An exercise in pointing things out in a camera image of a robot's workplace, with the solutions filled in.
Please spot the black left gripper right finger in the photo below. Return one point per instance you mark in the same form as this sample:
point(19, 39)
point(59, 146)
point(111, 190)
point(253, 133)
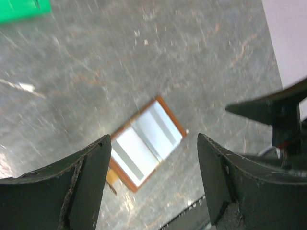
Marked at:
point(251, 192)

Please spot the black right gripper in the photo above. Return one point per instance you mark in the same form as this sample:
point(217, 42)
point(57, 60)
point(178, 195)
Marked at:
point(281, 110)

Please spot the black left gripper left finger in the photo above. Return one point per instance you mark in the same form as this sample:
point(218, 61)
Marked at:
point(65, 195)

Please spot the brown leather card holder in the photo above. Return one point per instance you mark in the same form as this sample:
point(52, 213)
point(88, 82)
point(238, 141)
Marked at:
point(142, 143)

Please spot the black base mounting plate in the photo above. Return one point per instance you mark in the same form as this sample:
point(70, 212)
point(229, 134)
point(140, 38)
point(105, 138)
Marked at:
point(194, 217)

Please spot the right green plastic bin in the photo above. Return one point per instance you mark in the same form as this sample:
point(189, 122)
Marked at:
point(12, 10)

